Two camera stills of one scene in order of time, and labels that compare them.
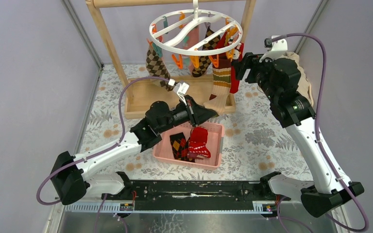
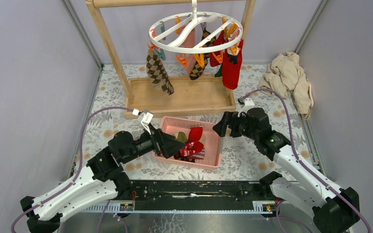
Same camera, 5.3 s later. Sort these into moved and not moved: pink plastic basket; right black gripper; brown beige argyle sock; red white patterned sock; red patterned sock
Moved: right black gripper; red white patterned sock; red patterned sock
Not moved: brown beige argyle sock; pink plastic basket
